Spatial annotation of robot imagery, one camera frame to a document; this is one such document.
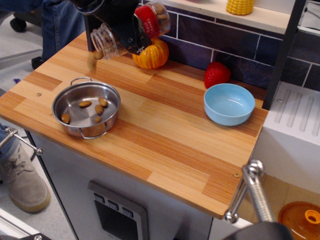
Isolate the wooden upper shelf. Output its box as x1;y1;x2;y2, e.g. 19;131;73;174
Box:
163;0;294;34

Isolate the metal towel rail left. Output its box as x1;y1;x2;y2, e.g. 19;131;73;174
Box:
0;127;44;156

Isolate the falling almond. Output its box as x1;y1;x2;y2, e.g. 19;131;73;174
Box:
93;50;104;61

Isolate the stainless steel pot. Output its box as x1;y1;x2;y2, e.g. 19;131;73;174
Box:
52;77;121;139

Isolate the black office chair base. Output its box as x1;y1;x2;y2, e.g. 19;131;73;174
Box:
9;8;43;70

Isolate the white toy sink drainer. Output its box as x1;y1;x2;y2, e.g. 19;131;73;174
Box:
258;82;320;149

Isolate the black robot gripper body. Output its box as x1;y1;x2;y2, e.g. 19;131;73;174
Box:
72;0;139;43

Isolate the orange pot lid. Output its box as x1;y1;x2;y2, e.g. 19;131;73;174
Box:
278;201;320;240

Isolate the yellow toy corn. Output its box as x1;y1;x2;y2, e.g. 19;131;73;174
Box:
226;0;255;16

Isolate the beige suede shoe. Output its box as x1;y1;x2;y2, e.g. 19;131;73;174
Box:
0;143;51;214

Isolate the black shelf post left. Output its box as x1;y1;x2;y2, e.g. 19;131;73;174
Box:
83;15;102;52

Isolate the red toy strawberry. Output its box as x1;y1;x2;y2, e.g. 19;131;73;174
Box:
204;61;231;89

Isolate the almond in pot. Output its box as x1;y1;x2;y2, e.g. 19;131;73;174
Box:
78;100;92;108
94;104;104;116
98;97;108;108
60;113;71;124

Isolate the black rounded object foreground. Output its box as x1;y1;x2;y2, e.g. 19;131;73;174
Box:
224;221;294;240

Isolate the clear almond jar red label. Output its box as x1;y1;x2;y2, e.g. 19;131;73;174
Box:
90;0;171;60

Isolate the black shelf post right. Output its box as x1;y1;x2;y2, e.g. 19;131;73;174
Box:
262;0;307;110

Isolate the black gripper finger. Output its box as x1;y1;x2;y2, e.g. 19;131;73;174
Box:
120;28;152;55

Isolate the black shelf post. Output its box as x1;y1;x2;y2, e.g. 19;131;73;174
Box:
262;0;307;110
83;15;102;52

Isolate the grey oven control panel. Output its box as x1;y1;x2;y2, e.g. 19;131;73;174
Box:
88;181;149;240

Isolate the orange toy pumpkin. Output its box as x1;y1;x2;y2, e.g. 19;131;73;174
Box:
132;38;170;70

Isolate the light blue bowl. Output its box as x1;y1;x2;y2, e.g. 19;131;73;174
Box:
203;83;256;126

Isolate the blue jeans leg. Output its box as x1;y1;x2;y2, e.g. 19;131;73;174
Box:
0;0;85;62

